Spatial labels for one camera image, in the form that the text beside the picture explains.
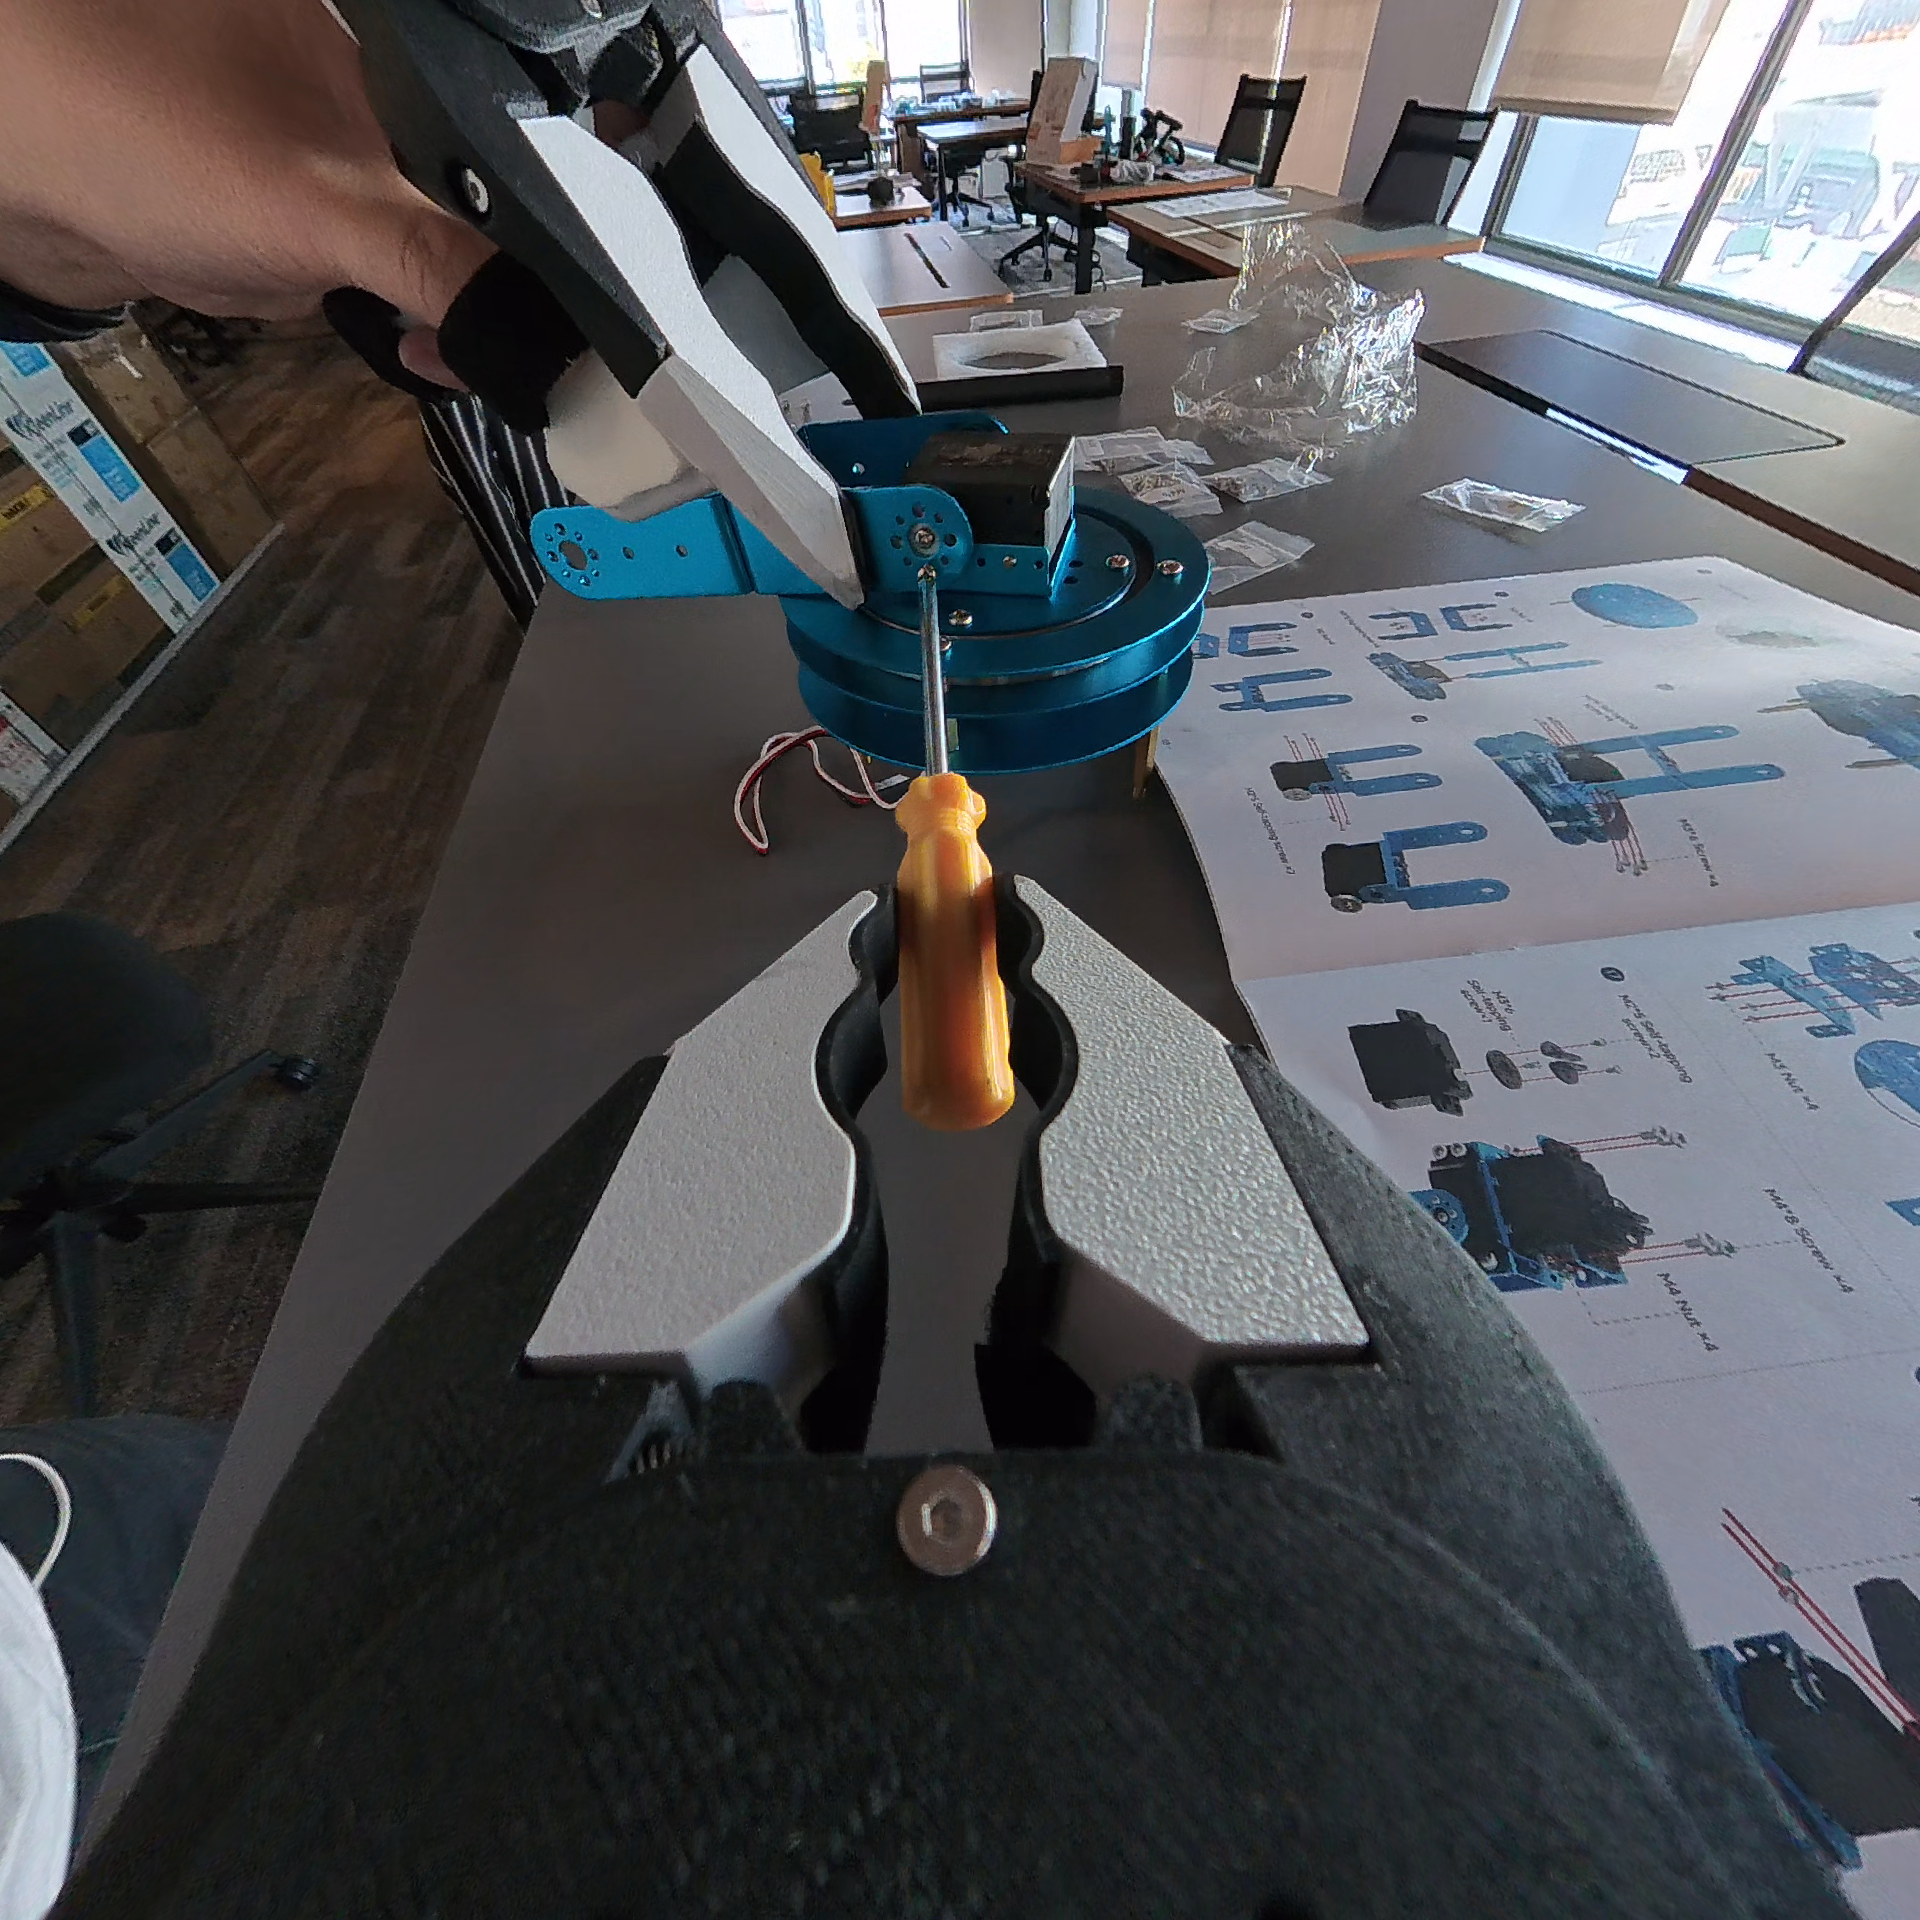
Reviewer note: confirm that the printed instruction sheet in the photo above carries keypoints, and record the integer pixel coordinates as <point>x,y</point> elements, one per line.
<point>1576,902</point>

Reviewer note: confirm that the black office chair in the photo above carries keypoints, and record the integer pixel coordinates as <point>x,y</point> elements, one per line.
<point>88,1050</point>

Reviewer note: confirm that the beige roller blind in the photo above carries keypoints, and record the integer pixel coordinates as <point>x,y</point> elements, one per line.
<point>1606,60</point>

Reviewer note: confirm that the light grey desk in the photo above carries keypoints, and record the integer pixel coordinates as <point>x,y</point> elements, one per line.
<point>932,271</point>

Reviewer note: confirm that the crumpled clear plastic wrap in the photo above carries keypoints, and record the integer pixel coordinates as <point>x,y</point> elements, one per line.
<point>1308,359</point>

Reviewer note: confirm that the dark grey desk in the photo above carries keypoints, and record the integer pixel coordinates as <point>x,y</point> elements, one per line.
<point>599,902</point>

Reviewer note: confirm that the blue toy robot arm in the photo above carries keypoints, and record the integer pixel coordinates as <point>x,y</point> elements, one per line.
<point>1019,664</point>

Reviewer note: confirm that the wood edged grey desk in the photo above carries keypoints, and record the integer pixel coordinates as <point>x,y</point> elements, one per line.
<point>1126,191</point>
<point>1293,225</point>

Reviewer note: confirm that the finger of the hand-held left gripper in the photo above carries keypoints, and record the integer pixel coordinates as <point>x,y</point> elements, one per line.
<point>767,193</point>
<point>675,348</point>

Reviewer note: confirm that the black mesh chair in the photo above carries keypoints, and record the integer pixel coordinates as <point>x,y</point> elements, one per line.
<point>1257,129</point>
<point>1425,158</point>

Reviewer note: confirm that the black white striped bag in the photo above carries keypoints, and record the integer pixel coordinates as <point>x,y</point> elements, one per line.
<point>489,510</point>

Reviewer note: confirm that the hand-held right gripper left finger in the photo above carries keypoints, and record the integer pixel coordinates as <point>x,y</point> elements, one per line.
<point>705,1200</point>

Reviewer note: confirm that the white foam block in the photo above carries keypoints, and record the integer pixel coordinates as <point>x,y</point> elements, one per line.
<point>1048,348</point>

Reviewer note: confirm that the person's left hand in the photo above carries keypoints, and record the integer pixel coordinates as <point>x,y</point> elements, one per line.
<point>180,151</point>

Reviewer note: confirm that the window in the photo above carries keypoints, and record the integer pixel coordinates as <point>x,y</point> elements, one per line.
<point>1797,168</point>

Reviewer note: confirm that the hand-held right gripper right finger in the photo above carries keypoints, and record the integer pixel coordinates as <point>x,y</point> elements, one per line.
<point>1183,1200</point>

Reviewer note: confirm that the person's white shirt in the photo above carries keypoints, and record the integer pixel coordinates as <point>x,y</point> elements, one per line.
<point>28,1772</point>

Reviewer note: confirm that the cluster of clear parts bags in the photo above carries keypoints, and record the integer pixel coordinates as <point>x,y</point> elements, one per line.
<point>1260,482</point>

